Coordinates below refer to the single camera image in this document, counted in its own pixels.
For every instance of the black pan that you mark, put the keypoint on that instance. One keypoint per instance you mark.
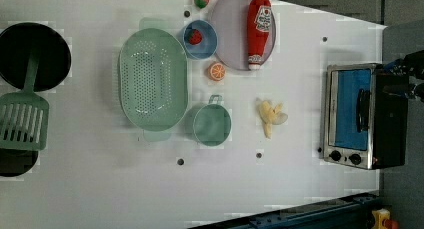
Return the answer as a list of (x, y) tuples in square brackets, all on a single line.
[(52, 53)]

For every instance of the grey round plate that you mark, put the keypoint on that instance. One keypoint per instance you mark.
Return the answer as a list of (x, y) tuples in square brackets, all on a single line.
[(229, 19)]

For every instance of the green mug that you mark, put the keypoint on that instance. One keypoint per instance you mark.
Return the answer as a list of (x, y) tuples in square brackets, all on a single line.
[(208, 123)]

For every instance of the toaster oven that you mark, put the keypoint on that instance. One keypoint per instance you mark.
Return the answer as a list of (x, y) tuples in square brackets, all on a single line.
[(364, 126)]

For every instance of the red ketchup bottle toy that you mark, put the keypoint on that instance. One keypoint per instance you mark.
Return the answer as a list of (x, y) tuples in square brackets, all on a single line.
[(258, 27)]

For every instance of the green oval colander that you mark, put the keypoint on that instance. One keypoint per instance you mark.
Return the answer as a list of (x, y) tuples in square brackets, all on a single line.
[(153, 68)]

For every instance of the black cylinder container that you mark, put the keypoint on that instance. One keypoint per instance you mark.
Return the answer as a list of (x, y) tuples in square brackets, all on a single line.
[(16, 162)]

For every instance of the red strawberry in bowl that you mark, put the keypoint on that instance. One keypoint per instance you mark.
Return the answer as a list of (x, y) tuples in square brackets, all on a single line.
[(195, 37)]

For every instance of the yellow plush banana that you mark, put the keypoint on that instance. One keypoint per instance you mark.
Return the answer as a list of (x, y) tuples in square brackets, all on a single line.
[(270, 115)]

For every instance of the orange slice toy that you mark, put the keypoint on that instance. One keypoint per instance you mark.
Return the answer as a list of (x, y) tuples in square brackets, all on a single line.
[(216, 72)]

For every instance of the blue bowl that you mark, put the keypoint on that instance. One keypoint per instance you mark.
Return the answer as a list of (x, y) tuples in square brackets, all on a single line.
[(207, 47)]

